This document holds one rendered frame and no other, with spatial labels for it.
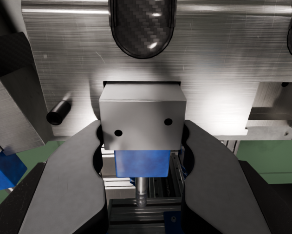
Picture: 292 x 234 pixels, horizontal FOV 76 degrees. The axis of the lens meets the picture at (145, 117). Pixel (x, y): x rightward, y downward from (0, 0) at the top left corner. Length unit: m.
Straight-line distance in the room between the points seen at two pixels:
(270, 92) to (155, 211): 0.40
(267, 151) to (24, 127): 1.51
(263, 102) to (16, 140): 0.24
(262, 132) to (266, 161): 1.35
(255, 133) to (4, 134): 0.30
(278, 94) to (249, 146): 1.29
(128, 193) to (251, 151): 0.90
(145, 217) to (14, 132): 0.37
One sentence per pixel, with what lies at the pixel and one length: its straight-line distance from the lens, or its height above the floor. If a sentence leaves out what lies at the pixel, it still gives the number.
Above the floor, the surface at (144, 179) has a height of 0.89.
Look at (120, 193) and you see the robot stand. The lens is 1.28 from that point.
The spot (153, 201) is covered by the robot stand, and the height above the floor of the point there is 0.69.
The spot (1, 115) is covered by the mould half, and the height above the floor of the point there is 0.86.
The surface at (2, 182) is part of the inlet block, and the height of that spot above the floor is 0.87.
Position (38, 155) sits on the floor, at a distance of 1.49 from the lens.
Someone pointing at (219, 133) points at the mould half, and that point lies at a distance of 0.16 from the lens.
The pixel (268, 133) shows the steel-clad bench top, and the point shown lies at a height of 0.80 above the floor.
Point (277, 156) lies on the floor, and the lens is 1.67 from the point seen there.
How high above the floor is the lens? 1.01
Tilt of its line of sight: 61 degrees down
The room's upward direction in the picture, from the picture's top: 176 degrees clockwise
